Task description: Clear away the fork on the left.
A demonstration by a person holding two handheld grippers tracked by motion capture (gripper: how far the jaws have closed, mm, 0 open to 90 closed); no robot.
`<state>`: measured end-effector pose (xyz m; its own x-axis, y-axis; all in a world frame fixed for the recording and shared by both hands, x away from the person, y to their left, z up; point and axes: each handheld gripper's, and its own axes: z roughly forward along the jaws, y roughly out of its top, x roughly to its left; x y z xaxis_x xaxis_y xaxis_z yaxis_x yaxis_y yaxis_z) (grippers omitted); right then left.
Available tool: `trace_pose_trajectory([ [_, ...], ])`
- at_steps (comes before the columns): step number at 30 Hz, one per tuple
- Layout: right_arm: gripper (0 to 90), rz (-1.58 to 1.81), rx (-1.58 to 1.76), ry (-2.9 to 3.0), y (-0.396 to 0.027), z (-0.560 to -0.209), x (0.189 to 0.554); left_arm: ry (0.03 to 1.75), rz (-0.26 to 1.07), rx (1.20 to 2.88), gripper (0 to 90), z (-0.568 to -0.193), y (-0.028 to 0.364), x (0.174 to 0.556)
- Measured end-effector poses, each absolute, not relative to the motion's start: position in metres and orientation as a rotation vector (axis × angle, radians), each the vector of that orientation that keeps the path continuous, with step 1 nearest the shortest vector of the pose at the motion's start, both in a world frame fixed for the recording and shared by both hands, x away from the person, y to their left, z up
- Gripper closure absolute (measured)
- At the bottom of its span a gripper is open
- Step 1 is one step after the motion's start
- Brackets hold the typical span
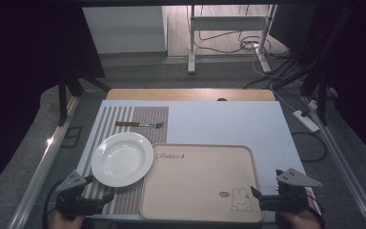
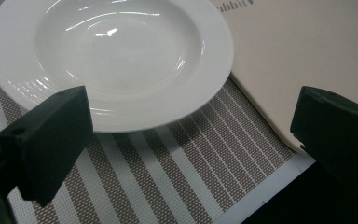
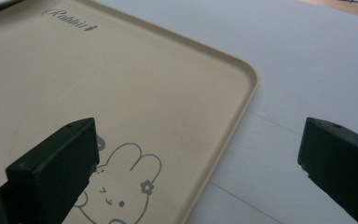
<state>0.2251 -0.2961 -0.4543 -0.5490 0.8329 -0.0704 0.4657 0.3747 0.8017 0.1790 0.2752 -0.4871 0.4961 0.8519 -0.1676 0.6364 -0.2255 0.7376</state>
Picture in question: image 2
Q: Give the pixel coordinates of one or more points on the striped woven placemat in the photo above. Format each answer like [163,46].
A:
[174,168]

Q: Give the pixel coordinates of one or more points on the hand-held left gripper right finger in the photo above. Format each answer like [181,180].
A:
[338,137]

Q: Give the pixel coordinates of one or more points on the white deep plate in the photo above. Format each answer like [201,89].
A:
[118,62]

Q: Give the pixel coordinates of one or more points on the cream cutting board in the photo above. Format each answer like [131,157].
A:
[298,62]

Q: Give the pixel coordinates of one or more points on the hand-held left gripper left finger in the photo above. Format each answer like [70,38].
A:
[46,140]

